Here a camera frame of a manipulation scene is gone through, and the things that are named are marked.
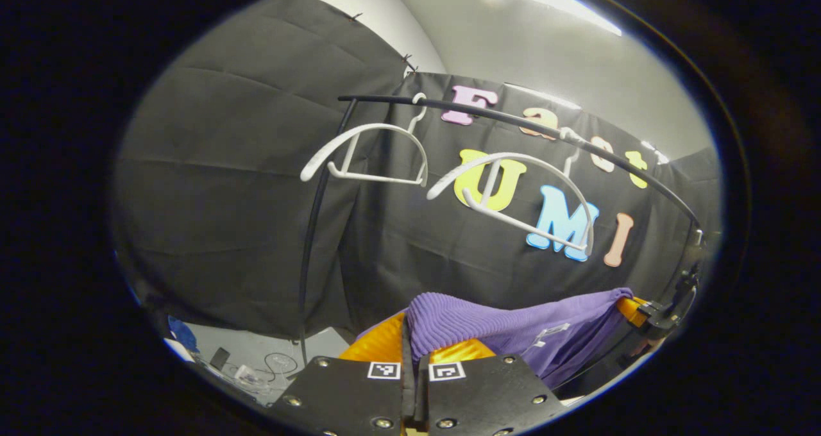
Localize purple knit clothes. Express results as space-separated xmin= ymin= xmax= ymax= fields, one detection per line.
xmin=356 ymin=287 xmax=636 ymax=392

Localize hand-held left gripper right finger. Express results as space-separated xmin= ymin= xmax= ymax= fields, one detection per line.
xmin=410 ymin=337 xmax=568 ymax=436

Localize white plastic hanger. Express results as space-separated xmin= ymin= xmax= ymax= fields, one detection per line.
xmin=300 ymin=92 xmax=429 ymax=188
xmin=427 ymin=128 xmax=596 ymax=257

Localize black clothes rack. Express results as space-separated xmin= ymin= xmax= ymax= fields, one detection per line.
xmin=298 ymin=94 xmax=703 ymax=363

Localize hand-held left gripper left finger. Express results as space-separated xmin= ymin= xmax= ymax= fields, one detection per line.
xmin=266 ymin=311 xmax=411 ymax=436

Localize black cable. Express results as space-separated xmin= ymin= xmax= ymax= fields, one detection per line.
xmin=231 ymin=351 xmax=299 ymax=392

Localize blue bag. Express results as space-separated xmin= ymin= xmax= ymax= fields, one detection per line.
xmin=168 ymin=316 xmax=199 ymax=353

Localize large ceiling light panel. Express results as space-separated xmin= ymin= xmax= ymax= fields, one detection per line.
xmin=478 ymin=0 xmax=623 ymax=37

